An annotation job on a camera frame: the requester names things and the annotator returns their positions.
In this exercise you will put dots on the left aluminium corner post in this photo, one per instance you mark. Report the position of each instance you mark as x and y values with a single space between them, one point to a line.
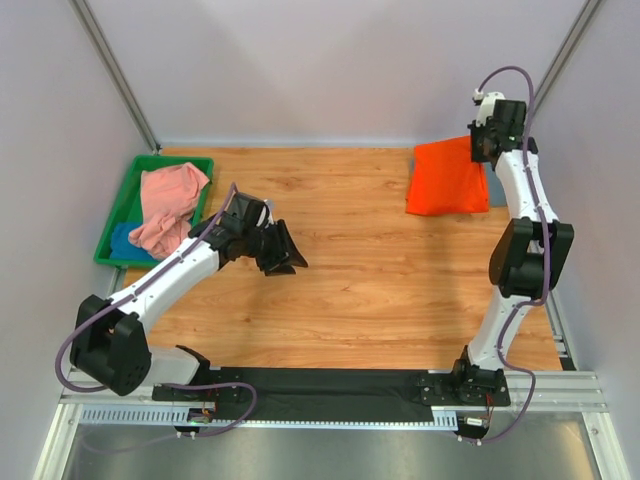
98 39

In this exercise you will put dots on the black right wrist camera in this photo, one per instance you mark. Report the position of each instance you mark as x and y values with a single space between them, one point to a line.
495 107

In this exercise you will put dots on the green plastic bin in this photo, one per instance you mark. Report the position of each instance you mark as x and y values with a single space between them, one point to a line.
127 210

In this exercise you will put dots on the aluminium corner post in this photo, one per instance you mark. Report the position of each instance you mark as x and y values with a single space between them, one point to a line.
98 39
560 61

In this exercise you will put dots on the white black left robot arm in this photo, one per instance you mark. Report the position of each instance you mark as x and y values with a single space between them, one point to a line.
110 340

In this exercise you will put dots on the pink t shirt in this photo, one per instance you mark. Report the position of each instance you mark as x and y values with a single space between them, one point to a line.
169 197

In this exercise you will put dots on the blue cloth in bin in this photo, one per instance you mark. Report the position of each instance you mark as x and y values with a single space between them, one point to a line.
122 248

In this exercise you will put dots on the folded grey blue t shirt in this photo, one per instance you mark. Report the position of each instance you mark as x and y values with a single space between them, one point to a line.
496 193

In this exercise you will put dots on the aluminium frame rail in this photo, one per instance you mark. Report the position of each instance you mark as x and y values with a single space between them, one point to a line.
525 387

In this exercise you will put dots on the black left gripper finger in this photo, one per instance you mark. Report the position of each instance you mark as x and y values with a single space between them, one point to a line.
280 269
294 256

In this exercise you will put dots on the orange t shirt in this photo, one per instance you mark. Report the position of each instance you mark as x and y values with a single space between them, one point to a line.
446 181

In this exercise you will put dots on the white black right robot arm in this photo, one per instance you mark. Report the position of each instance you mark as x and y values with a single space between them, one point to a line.
524 267

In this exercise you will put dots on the right aluminium corner post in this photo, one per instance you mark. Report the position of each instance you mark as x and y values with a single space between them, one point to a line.
560 61

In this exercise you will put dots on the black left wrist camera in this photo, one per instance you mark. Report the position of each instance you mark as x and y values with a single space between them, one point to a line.
247 213

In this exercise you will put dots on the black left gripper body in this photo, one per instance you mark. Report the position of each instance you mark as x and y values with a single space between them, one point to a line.
270 245

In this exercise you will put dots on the black base plate strip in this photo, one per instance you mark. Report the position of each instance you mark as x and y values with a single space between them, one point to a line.
360 395

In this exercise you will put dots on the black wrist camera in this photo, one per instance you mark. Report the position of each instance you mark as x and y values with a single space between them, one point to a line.
495 107
247 213

